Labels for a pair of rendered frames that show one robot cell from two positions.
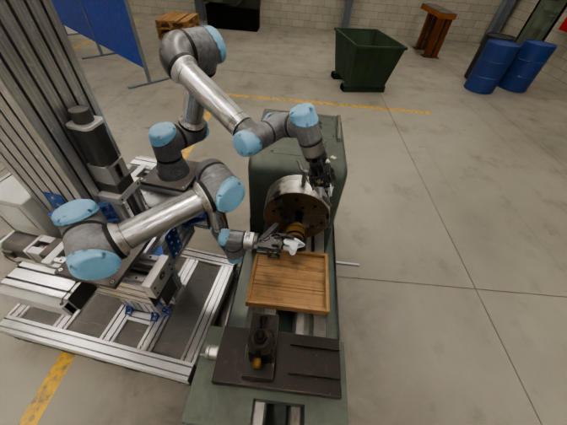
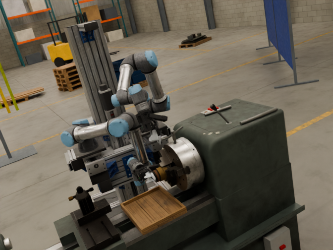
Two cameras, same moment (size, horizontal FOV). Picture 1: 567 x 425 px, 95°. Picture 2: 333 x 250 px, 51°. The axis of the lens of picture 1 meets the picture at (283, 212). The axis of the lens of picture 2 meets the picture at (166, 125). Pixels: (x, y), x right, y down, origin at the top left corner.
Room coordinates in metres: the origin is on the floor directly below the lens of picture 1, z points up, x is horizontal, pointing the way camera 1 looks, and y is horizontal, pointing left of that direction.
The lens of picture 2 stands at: (0.03, -1.85, 2.08)
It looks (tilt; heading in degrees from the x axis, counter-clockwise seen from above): 20 degrees down; 65
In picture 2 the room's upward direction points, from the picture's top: 14 degrees counter-clockwise
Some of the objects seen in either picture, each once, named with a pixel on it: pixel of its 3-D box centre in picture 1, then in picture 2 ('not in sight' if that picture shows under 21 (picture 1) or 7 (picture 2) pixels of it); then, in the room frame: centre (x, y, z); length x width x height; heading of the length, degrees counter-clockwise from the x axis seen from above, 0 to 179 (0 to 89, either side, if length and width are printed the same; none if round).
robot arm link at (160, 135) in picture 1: (166, 141); (145, 106); (1.00, 0.55, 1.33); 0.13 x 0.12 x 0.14; 145
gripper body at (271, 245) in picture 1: (268, 244); (142, 172); (0.67, 0.05, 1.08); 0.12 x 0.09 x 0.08; 87
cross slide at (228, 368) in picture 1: (278, 360); (93, 225); (0.26, -0.03, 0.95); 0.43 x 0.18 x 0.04; 88
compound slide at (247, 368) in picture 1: (261, 345); (92, 211); (0.29, 0.03, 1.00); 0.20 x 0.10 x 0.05; 178
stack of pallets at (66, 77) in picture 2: not in sight; (77, 74); (2.60, 9.48, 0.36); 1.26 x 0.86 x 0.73; 11
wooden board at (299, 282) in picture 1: (289, 277); (152, 208); (0.63, -0.06, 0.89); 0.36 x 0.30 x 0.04; 88
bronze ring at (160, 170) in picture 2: (294, 234); (160, 173); (0.74, -0.06, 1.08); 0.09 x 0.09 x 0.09; 88
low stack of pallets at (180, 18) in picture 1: (179, 26); not in sight; (8.40, 3.28, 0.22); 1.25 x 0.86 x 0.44; 3
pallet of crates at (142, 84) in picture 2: not in sight; (127, 74); (3.26, 6.80, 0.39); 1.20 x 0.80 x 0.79; 8
